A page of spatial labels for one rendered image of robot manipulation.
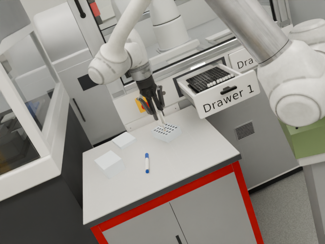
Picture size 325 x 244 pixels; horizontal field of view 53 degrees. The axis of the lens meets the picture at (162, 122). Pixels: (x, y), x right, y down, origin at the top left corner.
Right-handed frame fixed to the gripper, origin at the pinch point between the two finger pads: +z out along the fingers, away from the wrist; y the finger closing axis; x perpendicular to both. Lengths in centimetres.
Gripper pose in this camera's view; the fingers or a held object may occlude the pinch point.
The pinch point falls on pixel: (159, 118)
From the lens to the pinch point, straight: 147.8
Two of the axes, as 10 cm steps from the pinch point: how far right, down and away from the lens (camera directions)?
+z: 3.4, 8.5, 4.1
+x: -5.5, -1.7, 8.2
